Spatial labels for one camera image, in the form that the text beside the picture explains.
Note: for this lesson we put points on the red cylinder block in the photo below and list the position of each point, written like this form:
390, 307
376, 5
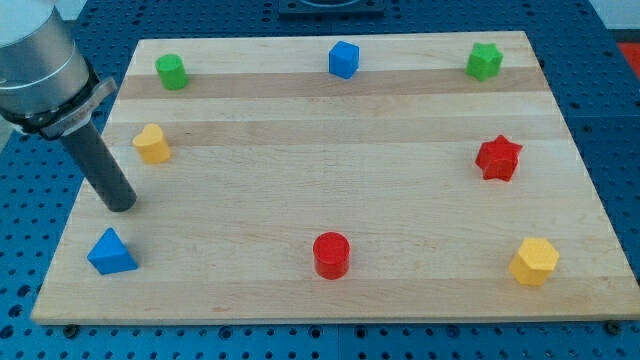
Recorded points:
331, 251

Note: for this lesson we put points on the blue cube block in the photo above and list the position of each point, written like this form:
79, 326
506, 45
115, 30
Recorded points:
343, 59

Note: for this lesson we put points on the wooden board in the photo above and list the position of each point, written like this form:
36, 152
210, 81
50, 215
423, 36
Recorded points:
269, 151

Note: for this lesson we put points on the green cylinder block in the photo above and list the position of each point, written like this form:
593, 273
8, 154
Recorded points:
171, 71

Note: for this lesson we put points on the blue triangle block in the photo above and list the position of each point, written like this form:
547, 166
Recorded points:
109, 255

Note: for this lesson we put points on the red star block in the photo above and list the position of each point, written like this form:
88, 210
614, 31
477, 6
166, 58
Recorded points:
498, 159

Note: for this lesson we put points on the yellow heart block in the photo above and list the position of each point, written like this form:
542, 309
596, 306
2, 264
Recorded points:
152, 145

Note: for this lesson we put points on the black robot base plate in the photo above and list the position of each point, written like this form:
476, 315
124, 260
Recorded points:
296, 8

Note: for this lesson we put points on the yellow hexagon block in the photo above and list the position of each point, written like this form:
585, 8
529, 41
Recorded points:
534, 261

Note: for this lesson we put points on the green star block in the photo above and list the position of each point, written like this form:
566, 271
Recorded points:
484, 61

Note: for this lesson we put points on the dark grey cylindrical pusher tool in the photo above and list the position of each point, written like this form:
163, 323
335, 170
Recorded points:
88, 150

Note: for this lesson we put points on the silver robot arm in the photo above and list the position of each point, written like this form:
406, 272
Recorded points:
49, 88

